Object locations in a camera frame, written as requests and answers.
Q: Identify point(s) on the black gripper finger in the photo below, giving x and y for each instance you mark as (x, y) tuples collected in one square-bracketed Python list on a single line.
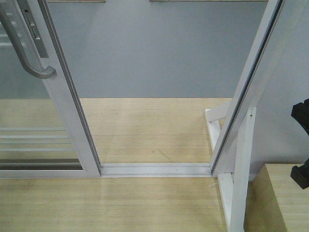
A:
[(301, 175), (300, 112)]

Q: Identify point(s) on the silver curved door handle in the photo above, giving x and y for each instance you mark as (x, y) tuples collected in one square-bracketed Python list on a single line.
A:
[(12, 35)]

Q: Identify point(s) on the white framed sliding glass door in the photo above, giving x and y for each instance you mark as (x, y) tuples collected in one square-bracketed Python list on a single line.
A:
[(62, 96)]

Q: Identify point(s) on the silver door lock plate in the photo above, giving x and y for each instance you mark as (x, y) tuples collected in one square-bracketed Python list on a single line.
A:
[(33, 29)]

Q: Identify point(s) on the light wooden block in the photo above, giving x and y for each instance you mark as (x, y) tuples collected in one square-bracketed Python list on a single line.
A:
[(293, 201)]

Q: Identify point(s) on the white triangular support brace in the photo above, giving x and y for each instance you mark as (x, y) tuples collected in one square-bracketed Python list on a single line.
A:
[(233, 185)]

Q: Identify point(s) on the light wooden platform base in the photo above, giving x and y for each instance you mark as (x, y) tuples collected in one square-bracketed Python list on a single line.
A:
[(126, 130)]

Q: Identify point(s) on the white fixed door frame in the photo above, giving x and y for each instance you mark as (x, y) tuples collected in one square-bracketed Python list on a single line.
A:
[(275, 78)]

